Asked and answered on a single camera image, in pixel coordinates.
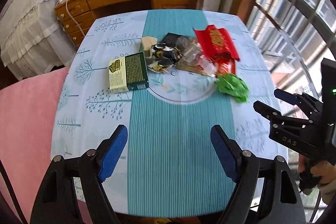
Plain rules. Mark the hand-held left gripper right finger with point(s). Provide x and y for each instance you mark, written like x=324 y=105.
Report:
x=224 y=155

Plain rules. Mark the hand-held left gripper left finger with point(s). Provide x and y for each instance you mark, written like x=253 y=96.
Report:
x=113 y=153

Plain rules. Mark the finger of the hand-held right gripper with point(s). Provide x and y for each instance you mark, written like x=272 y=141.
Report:
x=273 y=115
x=286 y=97

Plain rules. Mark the green wrapper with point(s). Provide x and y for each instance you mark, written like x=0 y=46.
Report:
x=232 y=86

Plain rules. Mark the beige box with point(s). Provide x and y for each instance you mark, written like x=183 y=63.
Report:
x=147 y=44

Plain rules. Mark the black box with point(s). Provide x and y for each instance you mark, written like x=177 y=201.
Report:
x=170 y=39

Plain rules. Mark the person's right forearm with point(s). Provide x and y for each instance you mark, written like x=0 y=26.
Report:
x=329 y=191

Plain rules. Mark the person's right hand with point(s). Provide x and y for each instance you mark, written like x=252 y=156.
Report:
x=325 y=171

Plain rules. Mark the blue tree print tablecloth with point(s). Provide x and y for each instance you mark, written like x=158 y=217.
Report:
x=170 y=134

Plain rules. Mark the red orange snack wrapper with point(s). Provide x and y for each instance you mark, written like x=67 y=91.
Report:
x=225 y=66

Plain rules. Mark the green and cream tea box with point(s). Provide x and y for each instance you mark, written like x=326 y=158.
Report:
x=131 y=69

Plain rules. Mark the red foil packet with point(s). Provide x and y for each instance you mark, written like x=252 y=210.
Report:
x=218 y=40

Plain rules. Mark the pink blanket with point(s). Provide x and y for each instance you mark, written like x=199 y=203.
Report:
x=26 y=121

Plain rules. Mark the window with metal grille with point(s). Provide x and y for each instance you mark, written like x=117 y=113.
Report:
x=288 y=1

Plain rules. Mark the clear plastic wrapper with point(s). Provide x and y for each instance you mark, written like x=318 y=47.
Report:
x=191 y=52

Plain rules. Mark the black gold foil wrapper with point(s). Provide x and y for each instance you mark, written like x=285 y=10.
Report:
x=164 y=56

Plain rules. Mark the white lace furniture cover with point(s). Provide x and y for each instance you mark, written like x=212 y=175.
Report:
x=29 y=24

